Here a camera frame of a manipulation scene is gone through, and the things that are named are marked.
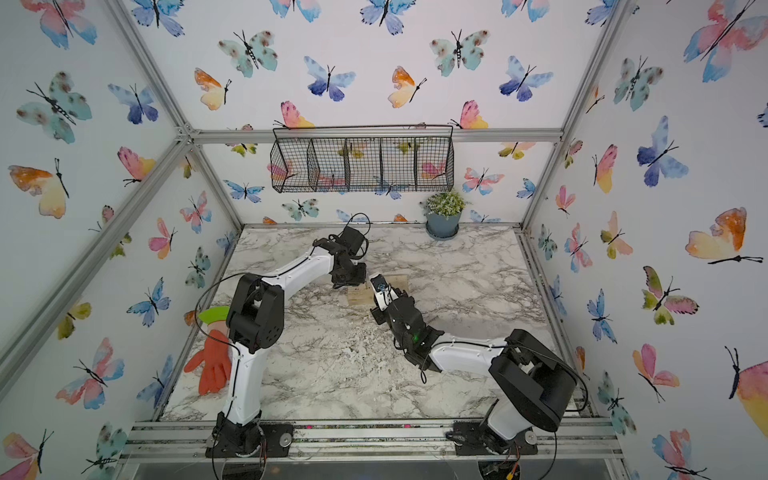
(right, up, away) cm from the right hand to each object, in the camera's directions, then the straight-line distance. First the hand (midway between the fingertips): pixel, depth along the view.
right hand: (382, 281), depth 82 cm
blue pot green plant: (+21, +23, +26) cm, 40 cm away
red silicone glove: (-47, -23, +3) cm, 53 cm away
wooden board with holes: (-7, -6, +15) cm, 18 cm away
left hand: (-7, -2, +19) cm, 20 cm away
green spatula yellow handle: (-55, -12, +16) cm, 59 cm away
